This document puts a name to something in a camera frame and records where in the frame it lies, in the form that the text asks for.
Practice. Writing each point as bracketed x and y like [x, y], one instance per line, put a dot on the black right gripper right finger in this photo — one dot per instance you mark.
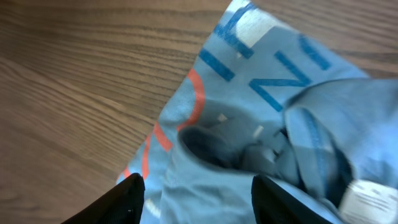
[273, 205]

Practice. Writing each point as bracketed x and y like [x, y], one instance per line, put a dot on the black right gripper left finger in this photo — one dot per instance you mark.
[123, 204]

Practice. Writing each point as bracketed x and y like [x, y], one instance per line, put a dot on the light blue t-shirt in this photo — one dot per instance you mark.
[264, 99]

